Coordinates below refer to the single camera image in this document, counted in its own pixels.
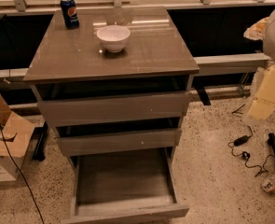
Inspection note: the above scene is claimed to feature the grey middle drawer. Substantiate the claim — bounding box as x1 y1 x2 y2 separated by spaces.
58 117 182 156

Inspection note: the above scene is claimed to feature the grey bottom drawer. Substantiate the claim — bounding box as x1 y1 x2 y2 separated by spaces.
62 148 188 224

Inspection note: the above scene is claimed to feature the open cardboard box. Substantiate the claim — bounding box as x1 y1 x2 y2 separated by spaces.
0 94 34 182

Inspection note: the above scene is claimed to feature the black cable on left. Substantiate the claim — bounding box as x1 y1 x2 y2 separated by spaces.
0 100 46 224

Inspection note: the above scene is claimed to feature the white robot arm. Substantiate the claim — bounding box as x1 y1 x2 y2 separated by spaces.
243 9 275 119

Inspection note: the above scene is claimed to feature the white ceramic bowl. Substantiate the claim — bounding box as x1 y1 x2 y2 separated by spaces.
96 25 131 53

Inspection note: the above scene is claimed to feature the blue Pepsi can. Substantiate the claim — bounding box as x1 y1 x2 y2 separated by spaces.
60 0 79 29

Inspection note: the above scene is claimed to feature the grey drawer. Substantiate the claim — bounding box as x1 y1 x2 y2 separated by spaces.
58 117 182 156
62 148 188 224
38 77 189 127

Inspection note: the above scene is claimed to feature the black stand leg left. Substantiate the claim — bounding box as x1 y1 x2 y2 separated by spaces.
33 123 48 161

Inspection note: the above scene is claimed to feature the grey drawer cabinet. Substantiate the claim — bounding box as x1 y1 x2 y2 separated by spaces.
22 6 200 173

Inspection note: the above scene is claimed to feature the grey top drawer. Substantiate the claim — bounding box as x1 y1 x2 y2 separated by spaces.
38 77 189 127

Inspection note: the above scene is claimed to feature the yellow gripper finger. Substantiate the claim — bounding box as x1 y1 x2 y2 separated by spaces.
248 64 275 119

